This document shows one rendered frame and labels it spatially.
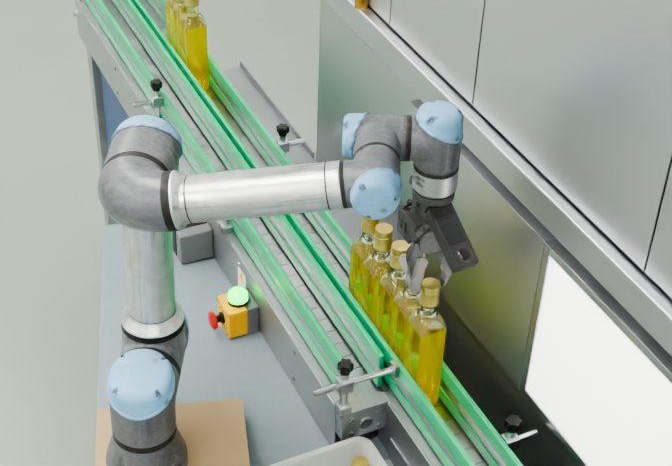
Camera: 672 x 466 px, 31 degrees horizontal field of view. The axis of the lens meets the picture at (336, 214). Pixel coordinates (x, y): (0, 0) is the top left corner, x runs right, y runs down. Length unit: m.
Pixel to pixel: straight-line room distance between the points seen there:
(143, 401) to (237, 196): 0.46
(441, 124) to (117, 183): 0.51
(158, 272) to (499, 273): 0.60
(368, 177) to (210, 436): 0.75
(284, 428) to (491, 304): 0.50
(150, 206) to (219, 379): 0.73
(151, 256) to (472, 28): 0.68
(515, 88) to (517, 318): 0.41
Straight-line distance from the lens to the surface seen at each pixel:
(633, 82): 1.76
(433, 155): 1.94
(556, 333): 2.05
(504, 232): 2.10
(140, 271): 2.13
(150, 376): 2.15
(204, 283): 2.75
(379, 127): 1.92
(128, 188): 1.89
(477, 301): 2.26
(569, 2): 1.86
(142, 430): 2.18
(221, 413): 2.40
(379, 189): 1.80
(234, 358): 2.57
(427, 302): 2.14
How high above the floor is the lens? 2.53
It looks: 37 degrees down
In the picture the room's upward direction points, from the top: 2 degrees clockwise
